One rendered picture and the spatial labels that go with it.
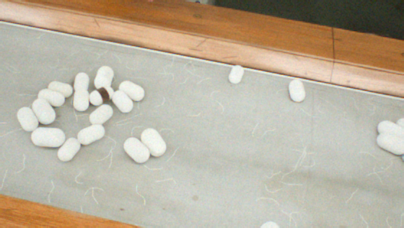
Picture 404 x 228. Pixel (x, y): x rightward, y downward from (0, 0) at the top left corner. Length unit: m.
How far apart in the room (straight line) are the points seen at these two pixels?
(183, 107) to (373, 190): 0.25
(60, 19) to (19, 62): 0.10
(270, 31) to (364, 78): 0.15
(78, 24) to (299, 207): 0.41
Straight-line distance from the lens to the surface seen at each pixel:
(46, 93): 0.59
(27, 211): 0.47
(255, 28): 0.72
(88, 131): 0.54
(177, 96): 0.61
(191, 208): 0.50
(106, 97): 0.59
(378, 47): 0.75
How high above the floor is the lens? 1.15
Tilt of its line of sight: 43 degrees down
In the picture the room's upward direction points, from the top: 6 degrees clockwise
